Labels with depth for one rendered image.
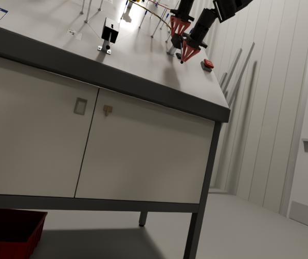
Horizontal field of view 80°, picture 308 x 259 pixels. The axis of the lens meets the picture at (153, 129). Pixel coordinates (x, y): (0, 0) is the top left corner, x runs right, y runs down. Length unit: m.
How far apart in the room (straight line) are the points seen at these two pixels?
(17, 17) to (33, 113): 0.29
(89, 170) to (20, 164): 0.20
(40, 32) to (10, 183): 0.47
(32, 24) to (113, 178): 0.56
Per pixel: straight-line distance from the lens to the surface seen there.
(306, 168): 3.05
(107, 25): 0.68
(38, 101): 0.68
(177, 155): 0.81
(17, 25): 0.73
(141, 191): 0.78
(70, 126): 0.67
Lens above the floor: 0.66
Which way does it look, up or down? 3 degrees up
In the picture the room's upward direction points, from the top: 12 degrees clockwise
